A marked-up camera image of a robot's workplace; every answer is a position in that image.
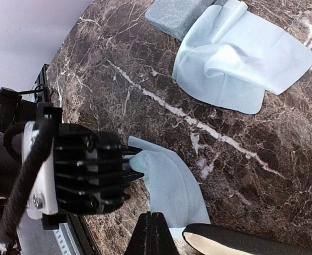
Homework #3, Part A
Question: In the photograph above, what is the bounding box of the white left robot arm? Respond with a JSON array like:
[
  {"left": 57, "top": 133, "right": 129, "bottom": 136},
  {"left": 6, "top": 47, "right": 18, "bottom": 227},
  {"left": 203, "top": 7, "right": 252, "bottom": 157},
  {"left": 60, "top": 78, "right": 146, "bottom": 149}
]
[{"left": 0, "top": 88, "right": 63, "bottom": 246}]

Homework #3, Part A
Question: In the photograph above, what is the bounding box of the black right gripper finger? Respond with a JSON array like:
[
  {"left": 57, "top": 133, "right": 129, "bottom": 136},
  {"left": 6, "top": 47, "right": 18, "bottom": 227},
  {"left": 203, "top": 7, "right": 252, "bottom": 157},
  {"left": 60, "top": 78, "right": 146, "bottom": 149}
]
[{"left": 124, "top": 212, "right": 179, "bottom": 255}]

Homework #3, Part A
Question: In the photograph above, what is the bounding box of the black hard glasses case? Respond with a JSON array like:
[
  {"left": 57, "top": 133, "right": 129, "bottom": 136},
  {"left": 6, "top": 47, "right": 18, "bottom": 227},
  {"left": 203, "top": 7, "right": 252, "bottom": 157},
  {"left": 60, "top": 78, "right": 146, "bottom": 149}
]
[{"left": 182, "top": 224, "right": 312, "bottom": 255}]

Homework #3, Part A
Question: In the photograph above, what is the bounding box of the blue textured glasses case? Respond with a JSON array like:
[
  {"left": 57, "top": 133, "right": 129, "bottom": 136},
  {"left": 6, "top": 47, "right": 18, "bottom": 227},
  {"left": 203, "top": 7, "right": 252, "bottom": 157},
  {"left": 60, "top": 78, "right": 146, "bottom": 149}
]
[{"left": 145, "top": 0, "right": 226, "bottom": 41}]

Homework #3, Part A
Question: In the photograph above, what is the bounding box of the light blue cleaning cloth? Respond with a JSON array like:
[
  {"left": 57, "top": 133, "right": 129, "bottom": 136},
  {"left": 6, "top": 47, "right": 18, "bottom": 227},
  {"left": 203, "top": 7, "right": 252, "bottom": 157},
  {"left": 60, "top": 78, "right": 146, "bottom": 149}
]
[
  {"left": 128, "top": 136, "right": 210, "bottom": 239},
  {"left": 172, "top": 1, "right": 312, "bottom": 115}
]

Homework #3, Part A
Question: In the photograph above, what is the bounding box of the white slotted cable duct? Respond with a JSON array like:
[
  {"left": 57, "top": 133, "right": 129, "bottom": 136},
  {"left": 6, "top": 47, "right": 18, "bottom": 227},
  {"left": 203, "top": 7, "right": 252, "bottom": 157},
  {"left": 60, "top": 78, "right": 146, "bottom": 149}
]
[{"left": 53, "top": 223, "right": 80, "bottom": 255}]

